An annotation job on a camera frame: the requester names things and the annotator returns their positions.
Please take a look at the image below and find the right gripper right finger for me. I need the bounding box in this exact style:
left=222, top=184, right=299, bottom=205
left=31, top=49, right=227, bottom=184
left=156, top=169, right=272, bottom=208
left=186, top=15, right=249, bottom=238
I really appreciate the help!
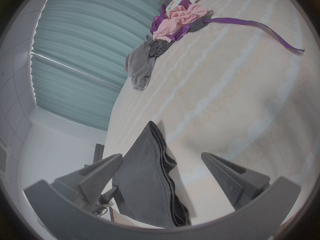
left=201, top=152, right=270, bottom=207

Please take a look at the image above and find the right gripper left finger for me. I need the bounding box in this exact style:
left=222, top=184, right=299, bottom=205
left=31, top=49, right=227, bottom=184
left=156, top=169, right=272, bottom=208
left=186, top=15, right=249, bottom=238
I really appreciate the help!
left=51, top=153, right=123, bottom=206

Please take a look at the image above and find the black T-shirt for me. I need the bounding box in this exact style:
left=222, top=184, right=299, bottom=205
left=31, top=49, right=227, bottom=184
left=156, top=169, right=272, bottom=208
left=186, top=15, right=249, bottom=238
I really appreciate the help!
left=111, top=120, right=192, bottom=229

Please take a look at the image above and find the bed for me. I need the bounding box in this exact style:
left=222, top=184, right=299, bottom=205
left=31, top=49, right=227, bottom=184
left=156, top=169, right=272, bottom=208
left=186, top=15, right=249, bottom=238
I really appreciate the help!
left=104, top=0, right=319, bottom=229

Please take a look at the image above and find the pile of clothes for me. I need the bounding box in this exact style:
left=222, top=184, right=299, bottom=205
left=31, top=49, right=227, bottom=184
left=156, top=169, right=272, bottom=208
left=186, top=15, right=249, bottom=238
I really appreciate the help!
left=150, top=0, right=305, bottom=59

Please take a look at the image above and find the blue-green curtain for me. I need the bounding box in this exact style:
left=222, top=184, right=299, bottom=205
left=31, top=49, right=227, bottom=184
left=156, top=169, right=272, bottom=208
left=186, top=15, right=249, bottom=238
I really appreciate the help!
left=30, top=54, right=123, bottom=132
left=32, top=0, right=163, bottom=88

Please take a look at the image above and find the white ceiling air conditioner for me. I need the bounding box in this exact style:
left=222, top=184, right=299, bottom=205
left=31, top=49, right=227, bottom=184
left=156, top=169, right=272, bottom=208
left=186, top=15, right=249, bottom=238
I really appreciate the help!
left=0, top=137, right=12, bottom=178

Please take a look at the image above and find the grey garment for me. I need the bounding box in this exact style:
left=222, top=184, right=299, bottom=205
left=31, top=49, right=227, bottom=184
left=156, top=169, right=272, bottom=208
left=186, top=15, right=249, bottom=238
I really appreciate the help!
left=124, top=35, right=155, bottom=91

